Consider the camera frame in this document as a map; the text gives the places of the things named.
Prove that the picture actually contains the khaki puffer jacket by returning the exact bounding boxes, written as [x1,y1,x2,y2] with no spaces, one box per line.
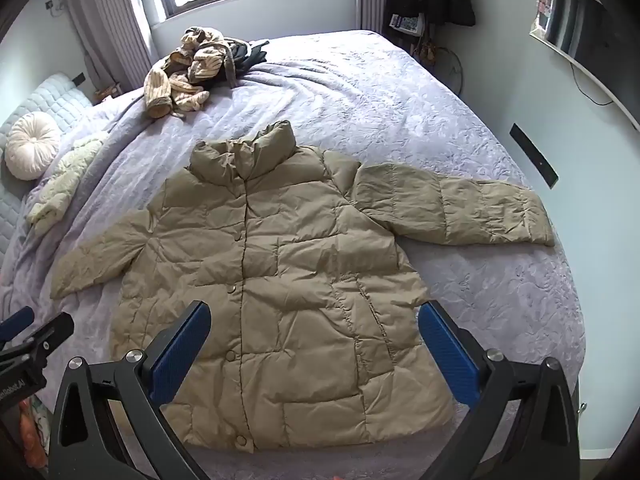
[51,122,554,452]

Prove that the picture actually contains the wall mounted television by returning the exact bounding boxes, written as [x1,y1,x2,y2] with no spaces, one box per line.
[529,0,639,127]

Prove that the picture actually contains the grey quilted headboard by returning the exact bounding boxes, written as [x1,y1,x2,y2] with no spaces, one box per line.
[1,73,92,258]

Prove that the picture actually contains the lavender quilted bedspread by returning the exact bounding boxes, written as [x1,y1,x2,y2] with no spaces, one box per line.
[0,29,587,480]

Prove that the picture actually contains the cream folded blanket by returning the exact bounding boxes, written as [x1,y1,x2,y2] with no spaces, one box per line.
[26,131,110,236]

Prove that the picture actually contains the beige striped clothes pile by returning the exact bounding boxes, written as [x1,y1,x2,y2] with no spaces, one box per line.
[143,26,242,119]

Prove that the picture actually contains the round cream cushion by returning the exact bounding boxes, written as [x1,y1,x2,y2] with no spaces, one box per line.
[4,112,62,181]

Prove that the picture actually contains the grey curtain left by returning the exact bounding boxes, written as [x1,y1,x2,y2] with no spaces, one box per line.
[65,0,158,92]

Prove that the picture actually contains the dark clothes on bed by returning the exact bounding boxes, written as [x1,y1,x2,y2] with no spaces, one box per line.
[227,38,270,78]

